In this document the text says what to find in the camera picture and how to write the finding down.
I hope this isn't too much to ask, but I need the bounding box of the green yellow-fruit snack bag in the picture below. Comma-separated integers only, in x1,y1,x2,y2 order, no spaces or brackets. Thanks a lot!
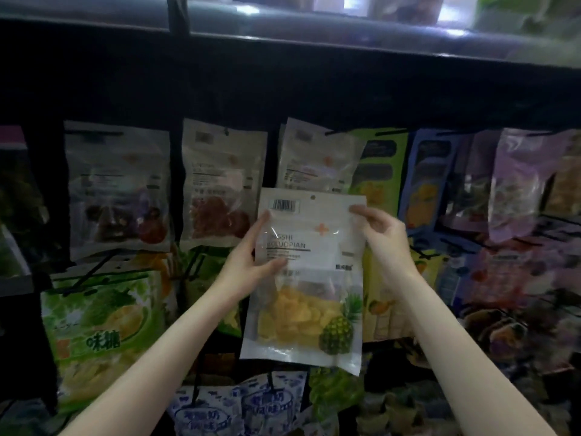
182,248,245,337
41,272,166,414

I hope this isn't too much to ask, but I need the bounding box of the gold egg tart candy bag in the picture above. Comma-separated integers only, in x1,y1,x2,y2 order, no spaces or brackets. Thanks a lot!
545,154,581,219

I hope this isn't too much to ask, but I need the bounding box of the person's right forearm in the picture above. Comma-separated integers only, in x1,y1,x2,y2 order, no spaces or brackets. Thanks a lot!
395,263,559,436

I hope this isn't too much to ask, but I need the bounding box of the person's left forearm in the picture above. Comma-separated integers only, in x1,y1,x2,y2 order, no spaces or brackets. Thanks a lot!
59,286,241,436

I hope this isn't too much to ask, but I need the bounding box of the row of white blue pouches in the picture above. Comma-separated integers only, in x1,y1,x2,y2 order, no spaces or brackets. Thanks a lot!
172,369,310,436

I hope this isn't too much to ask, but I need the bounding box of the blue yellow curvy snack bag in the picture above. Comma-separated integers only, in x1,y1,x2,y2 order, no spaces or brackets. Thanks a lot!
463,308,528,360

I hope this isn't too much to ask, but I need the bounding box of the person's right hand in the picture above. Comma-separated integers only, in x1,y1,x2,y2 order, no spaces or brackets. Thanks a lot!
349,204,421,282

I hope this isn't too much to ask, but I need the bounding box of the clear dark-fruit snack bag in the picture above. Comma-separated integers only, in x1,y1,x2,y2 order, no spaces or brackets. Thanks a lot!
65,122,172,262
180,119,267,253

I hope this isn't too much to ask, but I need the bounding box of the pink marshmallow packet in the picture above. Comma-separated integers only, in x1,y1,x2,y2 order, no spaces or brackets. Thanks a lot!
488,128,573,243

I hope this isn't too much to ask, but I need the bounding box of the blue dried mango packet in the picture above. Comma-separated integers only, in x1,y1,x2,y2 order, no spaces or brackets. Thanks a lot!
399,130,464,233

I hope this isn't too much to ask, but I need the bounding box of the person's left hand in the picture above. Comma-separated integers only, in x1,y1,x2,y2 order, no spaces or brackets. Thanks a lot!
211,210,287,305

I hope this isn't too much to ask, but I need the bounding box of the green dried mango packet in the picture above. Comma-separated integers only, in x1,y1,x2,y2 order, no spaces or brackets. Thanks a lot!
349,130,410,219

